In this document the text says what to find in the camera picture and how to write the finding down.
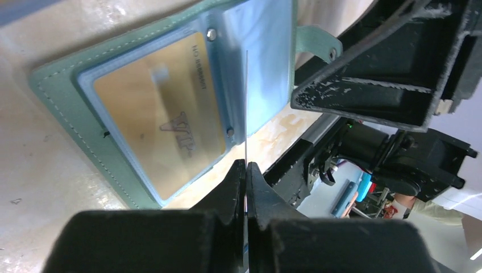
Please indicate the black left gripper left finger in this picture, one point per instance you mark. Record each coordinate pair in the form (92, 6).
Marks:
(205, 238)

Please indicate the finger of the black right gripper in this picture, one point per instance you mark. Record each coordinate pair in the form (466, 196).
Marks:
(402, 63)

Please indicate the gold VIP credit card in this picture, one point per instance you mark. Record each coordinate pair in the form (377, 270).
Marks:
(164, 106)

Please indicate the green leather card holder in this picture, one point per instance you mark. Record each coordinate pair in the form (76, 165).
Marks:
(251, 48)

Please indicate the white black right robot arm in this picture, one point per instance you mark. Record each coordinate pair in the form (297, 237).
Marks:
(422, 164)

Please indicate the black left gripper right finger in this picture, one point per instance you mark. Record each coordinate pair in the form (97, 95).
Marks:
(281, 239)

